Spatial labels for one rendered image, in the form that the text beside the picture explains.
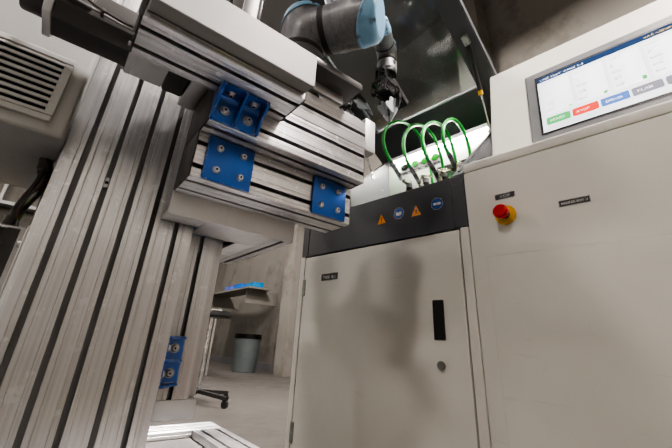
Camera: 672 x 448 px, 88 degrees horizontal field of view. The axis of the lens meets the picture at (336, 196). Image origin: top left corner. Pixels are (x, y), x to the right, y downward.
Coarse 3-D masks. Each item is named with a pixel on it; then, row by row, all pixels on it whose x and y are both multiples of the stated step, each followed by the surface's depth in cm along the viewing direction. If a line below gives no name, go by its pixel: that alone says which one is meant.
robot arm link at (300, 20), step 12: (288, 12) 87; (300, 12) 85; (312, 12) 84; (288, 24) 85; (300, 24) 84; (312, 24) 83; (288, 36) 83; (300, 36) 82; (312, 36) 84; (324, 36) 83; (324, 48) 86
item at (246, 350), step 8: (240, 336) 564; (248, 336) 563; (256, 336) 569; (240, 344) 561; (248, 344) 560; (256, 344) 568; (240, 352) 556; (248, 352) 557; (256, 352) 567; (240, 360) 552; (248, 360) 554; (256, 360) 568; (232, 368) 558; (240, 368) 549; (248, 368) 551
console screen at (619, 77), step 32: (640, 32) 110; (576, 64) 120; (608, 64) 111; (640, 64) 104; (544, 96) 122; (576, 96) 113; (608, 96) 105; (640, 96) 99; (544, 128) 115; (576, 128) 107
